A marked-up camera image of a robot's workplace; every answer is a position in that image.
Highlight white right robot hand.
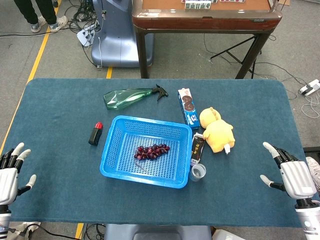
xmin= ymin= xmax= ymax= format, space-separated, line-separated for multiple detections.
xmin=259 ymin=141 xmax=318 ymax=200

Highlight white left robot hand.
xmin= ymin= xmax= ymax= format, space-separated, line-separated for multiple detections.
xmin=0 ymin=142 xmax=37 ymax=206

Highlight dark red grape bunch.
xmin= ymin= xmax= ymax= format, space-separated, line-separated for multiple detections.
xmin=133 ymin=143 xmax=171 ymax=161

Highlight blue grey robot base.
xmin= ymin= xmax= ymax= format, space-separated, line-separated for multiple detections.
xmin=90 ymin=0 xmax=155 ymax=68

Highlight blue plastic basket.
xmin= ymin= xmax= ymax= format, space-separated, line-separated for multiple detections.
xmin=99 ymin=115 xmax=193 ymax=190

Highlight blue table cloth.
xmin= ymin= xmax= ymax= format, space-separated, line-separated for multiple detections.
xmin=1 ymin=77 xmax=313 ymax=228

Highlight yellow plush toy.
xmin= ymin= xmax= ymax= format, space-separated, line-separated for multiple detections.
xmin=199 ymin=106 xmax=236 ymax=154

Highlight clear plastic cup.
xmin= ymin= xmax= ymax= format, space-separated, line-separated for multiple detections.
xmin=189 ymin=163 xmax=207 ymax=183

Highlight black bottle red cap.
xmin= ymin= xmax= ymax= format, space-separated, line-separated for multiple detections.
xmin=88 ymin=121 xmax=104 ymax=146

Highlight black snack packet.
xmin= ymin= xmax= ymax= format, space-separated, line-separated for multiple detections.
xmin=189 ymin=132 xmax=206 ymax=167

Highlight blue cookie box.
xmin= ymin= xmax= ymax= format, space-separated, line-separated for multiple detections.
xmin=177 ymin=87 xmax=200 ymax=130

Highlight green spray bottle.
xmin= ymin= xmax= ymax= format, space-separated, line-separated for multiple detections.
xmin=103 ymin=84 xmax=169 ymax=111

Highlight grey robot torso base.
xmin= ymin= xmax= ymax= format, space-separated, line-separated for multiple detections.
xmin=103 ymin=224 xmax=213 ymax=240

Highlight white power strip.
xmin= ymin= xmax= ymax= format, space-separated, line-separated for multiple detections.
xmin=76 ymin=23 xmax=101 ymax=48

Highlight person in black trousers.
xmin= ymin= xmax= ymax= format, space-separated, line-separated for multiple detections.
xmin=13 ymin=0 xmax=69 ymax=34

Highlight brown mahjong table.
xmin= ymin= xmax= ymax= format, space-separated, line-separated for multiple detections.
xmin=131 ymin=0 xmax=283 ymax=80

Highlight mahjong tile row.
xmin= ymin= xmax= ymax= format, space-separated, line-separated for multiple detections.
xmin=181 ymin=0 xmax=269 ymax=11

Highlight tangled black floor cables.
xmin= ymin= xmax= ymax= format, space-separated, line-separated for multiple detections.
xmin=58 ymin=0 xmax=101 ymax=33

